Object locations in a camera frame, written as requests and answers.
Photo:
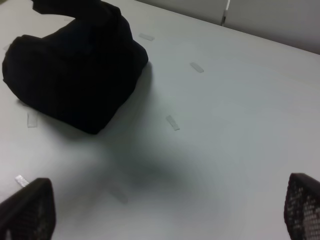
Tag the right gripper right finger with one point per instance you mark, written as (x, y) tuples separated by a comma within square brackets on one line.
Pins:
[(302, 207)]

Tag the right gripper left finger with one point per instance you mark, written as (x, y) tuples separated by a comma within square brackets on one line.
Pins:
[(30, 213)]

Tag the black short sleeve shirt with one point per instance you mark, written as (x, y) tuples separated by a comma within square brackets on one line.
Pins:
[(82, 73)]

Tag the clear tape strip bottom centre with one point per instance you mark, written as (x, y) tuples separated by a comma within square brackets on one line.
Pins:
[(21, 181)]

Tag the clear tape strip lower left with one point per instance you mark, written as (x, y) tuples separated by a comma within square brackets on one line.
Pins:
[(118, 194)]

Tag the clear tape strip right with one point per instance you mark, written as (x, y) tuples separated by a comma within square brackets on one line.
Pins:
[(32, 119)]

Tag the clear tape strip middle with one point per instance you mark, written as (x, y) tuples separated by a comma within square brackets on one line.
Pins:
[(197, 67)]

